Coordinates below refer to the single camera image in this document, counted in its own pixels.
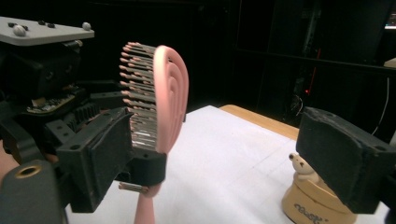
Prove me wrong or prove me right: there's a pink hairbrush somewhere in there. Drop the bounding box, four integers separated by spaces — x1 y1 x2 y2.
118 41 191 224

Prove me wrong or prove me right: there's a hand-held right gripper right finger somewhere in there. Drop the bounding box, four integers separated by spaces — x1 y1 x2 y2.
295 106 396 216

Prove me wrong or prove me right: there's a white cable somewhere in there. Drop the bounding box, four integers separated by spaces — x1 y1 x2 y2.
371 77 391 137

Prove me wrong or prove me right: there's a black computer tower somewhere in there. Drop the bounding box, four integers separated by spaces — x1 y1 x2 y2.
261 0 331 124

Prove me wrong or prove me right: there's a white table cover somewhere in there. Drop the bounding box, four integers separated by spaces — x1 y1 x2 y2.
64 105 390 224

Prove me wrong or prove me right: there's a tan cup with bear figurine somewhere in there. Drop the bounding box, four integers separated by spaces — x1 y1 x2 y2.
281 152 359 224

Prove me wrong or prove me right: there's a lit monitor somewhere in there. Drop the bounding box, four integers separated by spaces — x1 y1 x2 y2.
384 12 396 31

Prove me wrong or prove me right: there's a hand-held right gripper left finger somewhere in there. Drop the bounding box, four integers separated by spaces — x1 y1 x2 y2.
56 106 135 215

